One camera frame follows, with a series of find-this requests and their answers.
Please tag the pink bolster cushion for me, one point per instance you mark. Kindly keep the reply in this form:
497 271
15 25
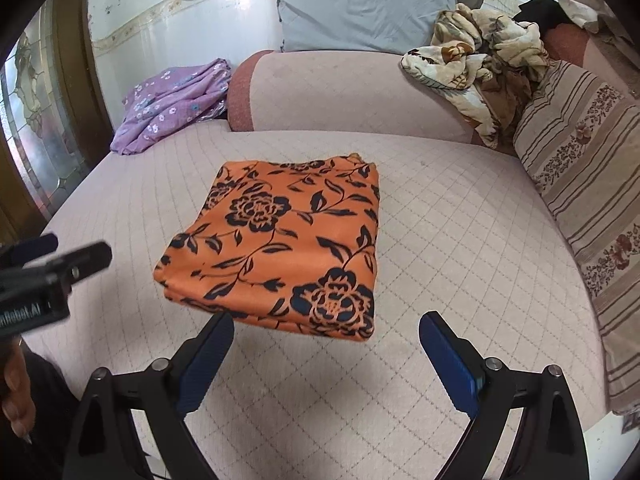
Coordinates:
360 90
570 42

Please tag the cream brown floral blanket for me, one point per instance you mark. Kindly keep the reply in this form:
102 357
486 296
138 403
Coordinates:
475 65

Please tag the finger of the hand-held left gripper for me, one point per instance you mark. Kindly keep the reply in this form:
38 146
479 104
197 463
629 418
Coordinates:
30 250
85 262

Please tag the purple floral cloth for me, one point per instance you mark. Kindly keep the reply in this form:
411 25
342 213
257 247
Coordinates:
170 105

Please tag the person's dark clothing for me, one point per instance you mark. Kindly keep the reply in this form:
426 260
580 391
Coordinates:
50 410

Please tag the person's left hand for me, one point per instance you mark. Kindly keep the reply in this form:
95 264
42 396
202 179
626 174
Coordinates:
17 400

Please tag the wooden stained glass door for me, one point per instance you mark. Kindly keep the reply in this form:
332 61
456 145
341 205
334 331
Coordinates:
45 120

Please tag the beige cloth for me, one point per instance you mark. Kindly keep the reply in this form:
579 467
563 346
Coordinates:
590 5

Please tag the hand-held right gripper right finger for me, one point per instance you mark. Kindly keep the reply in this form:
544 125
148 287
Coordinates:
447 367

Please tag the light grey pillow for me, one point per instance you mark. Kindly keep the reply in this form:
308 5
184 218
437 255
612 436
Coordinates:
365 7

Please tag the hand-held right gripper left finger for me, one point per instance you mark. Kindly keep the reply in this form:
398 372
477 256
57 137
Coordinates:
205 367

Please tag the orange floral shirt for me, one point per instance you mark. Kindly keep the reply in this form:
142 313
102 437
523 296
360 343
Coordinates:
280 240

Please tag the striped floral beige cushion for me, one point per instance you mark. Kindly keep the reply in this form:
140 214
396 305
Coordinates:
590 185

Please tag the black cloth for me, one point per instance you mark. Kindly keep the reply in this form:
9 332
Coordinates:
545 10

